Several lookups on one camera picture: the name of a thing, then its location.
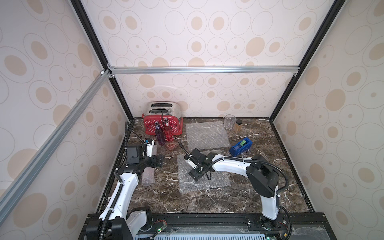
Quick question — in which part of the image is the purple drink bottle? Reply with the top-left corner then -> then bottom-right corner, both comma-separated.
155,121 -> 166,146

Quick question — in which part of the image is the blue tape dispenser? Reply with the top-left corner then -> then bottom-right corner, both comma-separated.
229,137 -> 253,157

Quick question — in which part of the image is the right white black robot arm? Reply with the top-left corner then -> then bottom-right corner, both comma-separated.
179,143 -> 290,231

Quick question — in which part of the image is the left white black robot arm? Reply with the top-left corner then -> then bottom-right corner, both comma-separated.
84,122 -> 164,240

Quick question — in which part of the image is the red drink bottle back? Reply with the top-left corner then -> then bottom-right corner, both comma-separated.
164,118 -> 174,142

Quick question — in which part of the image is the red perforated plastic basket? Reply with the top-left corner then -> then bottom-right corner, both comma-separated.
143,115 -> 184,136

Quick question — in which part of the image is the brown spice jar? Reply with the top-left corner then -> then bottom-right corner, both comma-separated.
234,119 -> 243,134

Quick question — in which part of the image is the clear drinking glass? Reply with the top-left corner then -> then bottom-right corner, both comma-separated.
224,115 -> 236,130

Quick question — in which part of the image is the silver toaster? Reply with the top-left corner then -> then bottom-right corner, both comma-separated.
142,102 -> 182,119

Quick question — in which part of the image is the horizontal aluminium bar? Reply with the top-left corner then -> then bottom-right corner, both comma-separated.
110,66 -> 300,75

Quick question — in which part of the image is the left diagonal aluminium bar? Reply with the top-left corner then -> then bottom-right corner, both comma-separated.
1,70 -> 111,225

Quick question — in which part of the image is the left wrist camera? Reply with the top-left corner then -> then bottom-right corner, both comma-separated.
145,138 -> 157,157

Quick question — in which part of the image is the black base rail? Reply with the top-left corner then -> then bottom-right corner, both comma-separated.
79,208 -> 336,240

